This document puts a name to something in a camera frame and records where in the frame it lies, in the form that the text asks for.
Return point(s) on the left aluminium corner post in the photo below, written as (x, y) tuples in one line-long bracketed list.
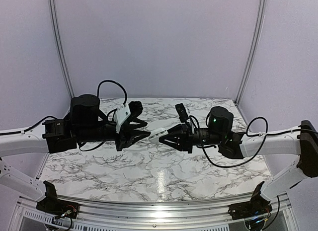
[(59, 47)]

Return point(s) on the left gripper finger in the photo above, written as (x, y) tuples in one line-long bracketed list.
[(135, 123), (129, 139)]

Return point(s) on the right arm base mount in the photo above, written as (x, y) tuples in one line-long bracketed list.
[(257, 205)]

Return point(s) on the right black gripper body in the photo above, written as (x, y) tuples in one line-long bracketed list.
[(188, 137)]

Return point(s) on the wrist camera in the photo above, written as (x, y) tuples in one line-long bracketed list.
[(126, 113), (183, 115)]

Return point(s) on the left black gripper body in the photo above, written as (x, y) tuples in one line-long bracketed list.
[(124, 133)]

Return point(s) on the aluminium corner post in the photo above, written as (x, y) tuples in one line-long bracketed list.
[(253, 48), (59, 47)]

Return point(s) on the aluminium front rail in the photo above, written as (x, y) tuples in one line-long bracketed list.
[(199, 215)]

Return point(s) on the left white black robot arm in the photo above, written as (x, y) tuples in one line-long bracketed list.
[(84, 123)]

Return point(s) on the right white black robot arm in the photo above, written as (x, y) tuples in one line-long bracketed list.
[(301, 141)]

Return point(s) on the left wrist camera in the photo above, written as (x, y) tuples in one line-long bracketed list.
[(126, 113)]

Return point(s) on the right aluminium corner post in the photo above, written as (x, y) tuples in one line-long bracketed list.
[(253, 48)]

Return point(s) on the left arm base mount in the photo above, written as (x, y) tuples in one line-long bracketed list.
[(53, 205)]

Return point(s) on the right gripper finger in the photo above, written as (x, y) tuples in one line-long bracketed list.
[(175, 142), (176, 130)]

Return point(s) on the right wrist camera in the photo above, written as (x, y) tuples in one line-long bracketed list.
[(183, 115)]

